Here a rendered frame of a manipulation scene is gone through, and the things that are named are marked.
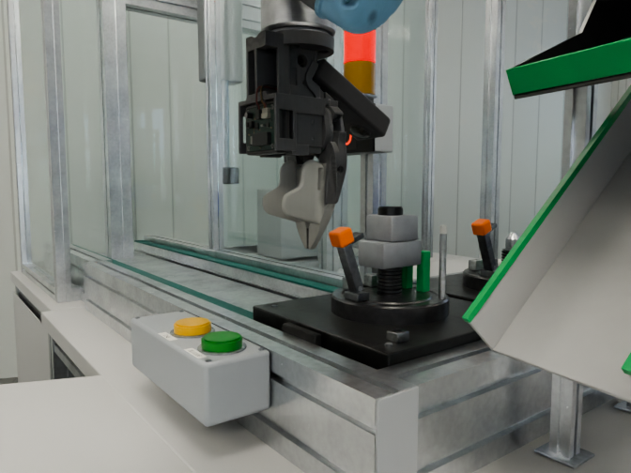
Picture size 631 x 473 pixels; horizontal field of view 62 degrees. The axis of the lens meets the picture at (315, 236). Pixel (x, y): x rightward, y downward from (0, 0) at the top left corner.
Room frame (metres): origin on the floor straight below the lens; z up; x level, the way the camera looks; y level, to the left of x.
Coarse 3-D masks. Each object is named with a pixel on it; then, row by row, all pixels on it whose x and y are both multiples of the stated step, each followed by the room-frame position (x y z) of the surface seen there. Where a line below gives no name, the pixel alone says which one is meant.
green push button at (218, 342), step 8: (208, 336) 0.50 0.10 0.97; (216, 336) 0.50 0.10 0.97; (224, 336) 0.50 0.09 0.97; (232, 336) 0.50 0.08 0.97; (240, 336) 0.51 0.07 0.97; (208, 344) 0.49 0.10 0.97; (216, 344) 0.48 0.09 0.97; (224, 344) 0.48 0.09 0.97; (232, 344) 0.49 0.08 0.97; (240, 344) 0.50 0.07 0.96
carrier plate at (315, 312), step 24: (264, 312) 0.62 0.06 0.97; (288, 312) 0.61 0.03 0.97; (312, 312) 0.61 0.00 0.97; (456, 312) 0.61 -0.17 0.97; (336, 336) 0.51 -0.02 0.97; (360, 336) 0.51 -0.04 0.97; (384, 336) 0.51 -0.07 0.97; (432, 336) 0.51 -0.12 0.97; (456, 336) 0.51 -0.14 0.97; (360, 360) 0.48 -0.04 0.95; (384, 360) 0.46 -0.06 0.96
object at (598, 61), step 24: (600, 0) 0.46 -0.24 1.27; (624, 0) 0.47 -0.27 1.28; (600, 24) 0.46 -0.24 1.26; (624, 24) 0.47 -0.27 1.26; (552, 48) 0.43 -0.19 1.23; (576, 48) 0.45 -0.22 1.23; (600, 48) 0.35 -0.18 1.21; (624, 48) 0.33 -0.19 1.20; (528, 72) 0.40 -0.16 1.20; (552, 72) 0.38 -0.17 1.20; (576, 72) 0.37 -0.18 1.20; (600, 72) 0.35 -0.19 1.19; (624, 72) 0.34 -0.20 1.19; (528, 96) 0.41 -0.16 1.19
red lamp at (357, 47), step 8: (344, 32) 0.84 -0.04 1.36; (368, 32) 0.82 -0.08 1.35; (344, 40) 0.84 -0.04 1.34; (352, 40) 0.82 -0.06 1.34; (360, 40) 0.82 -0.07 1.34; (368, 40) 0.82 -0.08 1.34; (344, 48) 0.84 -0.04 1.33; (352, 48) 0.82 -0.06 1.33; (360, 48) 0.82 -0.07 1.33; (368, 48) 0.82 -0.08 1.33; (344, 56) 0.84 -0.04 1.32; (352, 56) 0.82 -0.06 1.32; (360, 56) 0.82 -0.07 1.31; (368, 56) 0.82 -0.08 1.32
